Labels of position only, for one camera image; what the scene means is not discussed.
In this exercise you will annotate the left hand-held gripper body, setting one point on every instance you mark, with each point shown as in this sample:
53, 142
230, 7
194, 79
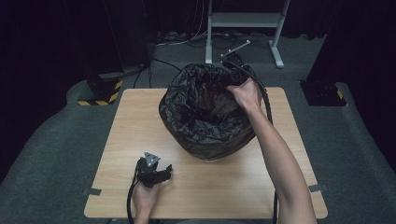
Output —
148, 172

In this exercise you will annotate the dark curtain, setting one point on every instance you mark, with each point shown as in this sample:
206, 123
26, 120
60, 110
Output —
361, 46
62, 34

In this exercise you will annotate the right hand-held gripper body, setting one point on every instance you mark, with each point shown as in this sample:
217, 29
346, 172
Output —
238, 70

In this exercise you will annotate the white metal stand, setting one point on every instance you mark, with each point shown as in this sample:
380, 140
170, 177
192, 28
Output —
246, 19

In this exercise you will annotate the person's right hand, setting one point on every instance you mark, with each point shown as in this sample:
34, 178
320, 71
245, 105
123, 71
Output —
247, 96

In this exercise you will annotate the grey tape piece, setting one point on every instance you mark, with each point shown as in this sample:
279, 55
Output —
317, 188
91, 191

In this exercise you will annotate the black stand base striped tape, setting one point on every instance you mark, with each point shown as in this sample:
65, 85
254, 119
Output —
102, 93

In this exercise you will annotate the black plastic trash bag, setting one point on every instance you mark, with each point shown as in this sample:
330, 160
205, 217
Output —
202, 118

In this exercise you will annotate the black stand base yellow mark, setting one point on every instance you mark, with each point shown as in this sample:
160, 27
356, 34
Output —
322, 93

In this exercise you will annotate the person's left hand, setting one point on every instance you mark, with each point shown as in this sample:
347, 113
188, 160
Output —
145, 199

